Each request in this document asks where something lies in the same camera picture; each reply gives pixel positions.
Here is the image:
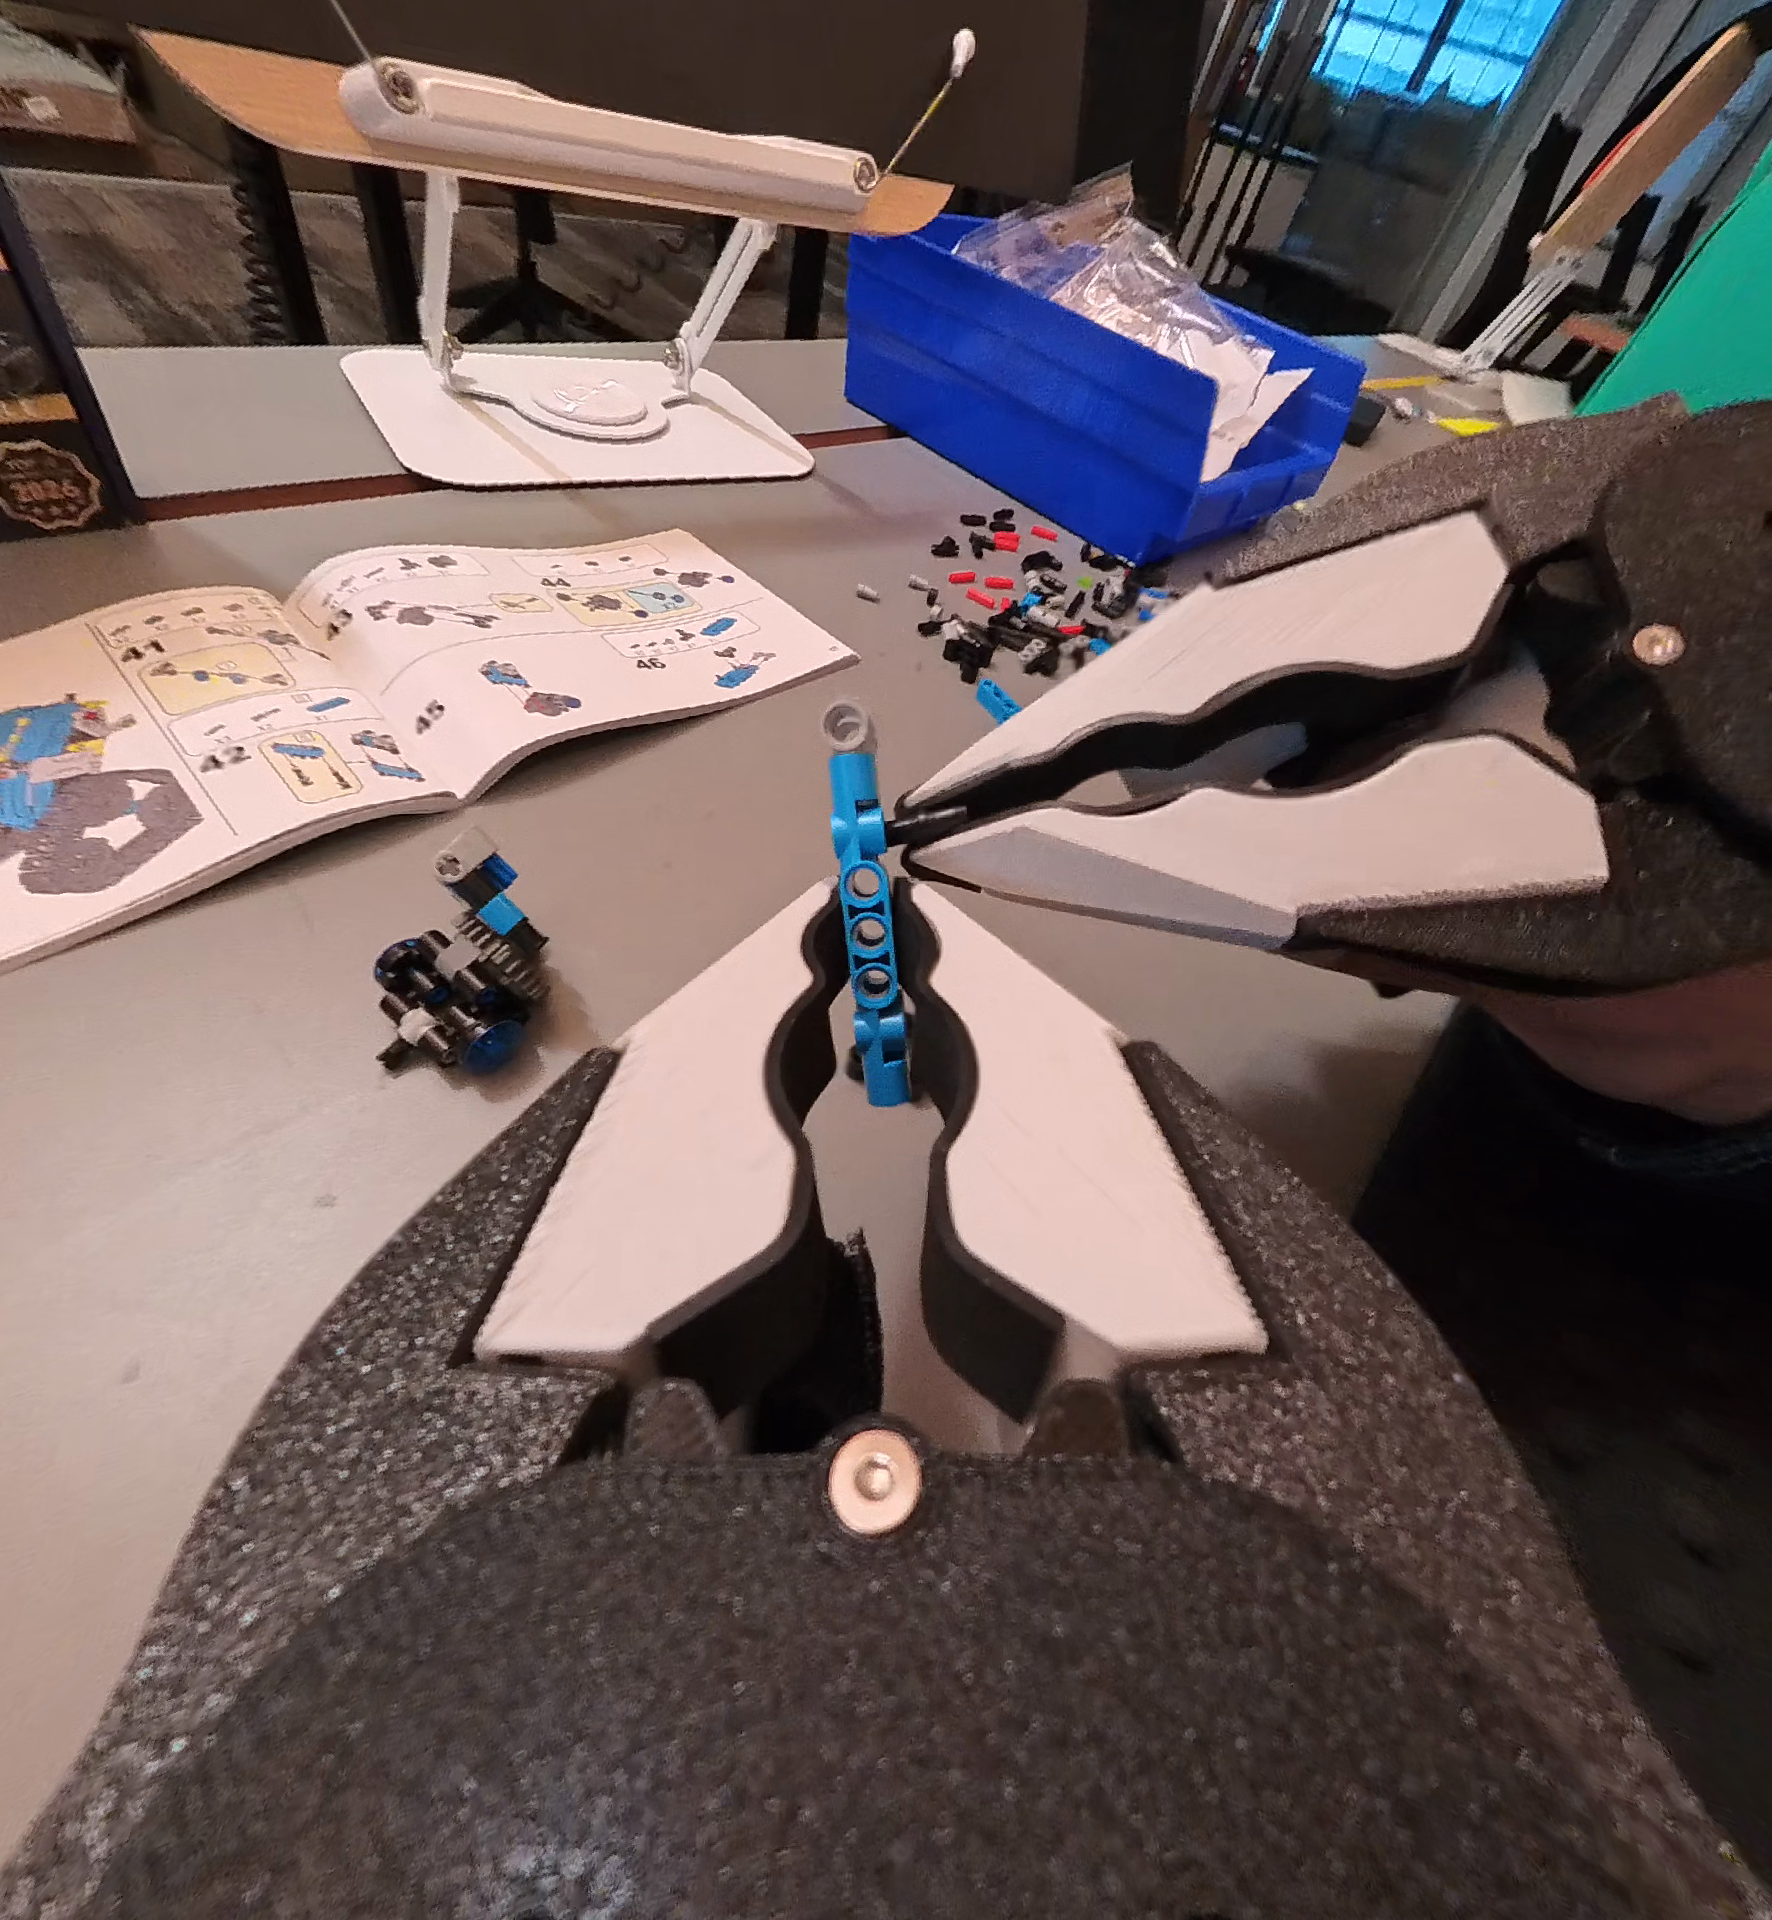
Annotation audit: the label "pile of small brick parts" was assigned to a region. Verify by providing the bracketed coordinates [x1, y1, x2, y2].
[858, 511, 1184, 725]

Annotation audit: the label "white folding stand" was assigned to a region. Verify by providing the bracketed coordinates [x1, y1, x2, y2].
[337, 30, 977, 491]

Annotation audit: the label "blue beam brick assembly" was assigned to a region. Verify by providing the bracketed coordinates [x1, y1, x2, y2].
[825, 744, 918, 1111]

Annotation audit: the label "small black blue gear assembly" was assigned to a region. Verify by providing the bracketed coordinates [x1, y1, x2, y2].
[376, 830, 548, 1074]

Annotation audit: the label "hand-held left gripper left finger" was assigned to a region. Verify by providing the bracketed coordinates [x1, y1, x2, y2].
[469, 879, 866, 1448]

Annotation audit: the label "blue plastic bin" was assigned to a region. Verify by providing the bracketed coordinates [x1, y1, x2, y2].
[842, 213, 1370, 566]

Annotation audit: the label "person's right hand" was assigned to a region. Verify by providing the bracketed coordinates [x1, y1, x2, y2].
[1362, 946, 1772, 1128]

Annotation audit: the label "robot kit box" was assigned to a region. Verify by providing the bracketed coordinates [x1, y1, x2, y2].
[0, 0, 144, 551]

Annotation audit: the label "instruction booklet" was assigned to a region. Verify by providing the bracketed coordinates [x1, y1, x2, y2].
[0, 528, 859, 1000]

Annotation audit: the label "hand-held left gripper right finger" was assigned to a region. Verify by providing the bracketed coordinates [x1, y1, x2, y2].
[898, 879, 1269, 1448]

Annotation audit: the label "green felt bag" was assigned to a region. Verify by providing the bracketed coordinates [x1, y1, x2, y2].
[1574, 98, 1772, 420]

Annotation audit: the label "empty clear plastic bags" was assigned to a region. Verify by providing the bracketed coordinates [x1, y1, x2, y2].
[953, 164, 1315, 481]

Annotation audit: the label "black partition panel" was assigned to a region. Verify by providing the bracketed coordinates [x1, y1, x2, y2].
[59, 0, 1224, 197]

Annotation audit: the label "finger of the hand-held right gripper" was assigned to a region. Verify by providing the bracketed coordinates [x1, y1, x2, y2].
[899, 733, 1610, 954]
[898, 511, 1522, 822]

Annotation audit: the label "grey desk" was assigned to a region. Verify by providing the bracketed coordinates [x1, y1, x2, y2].
[0, 338, 1772, 1906]

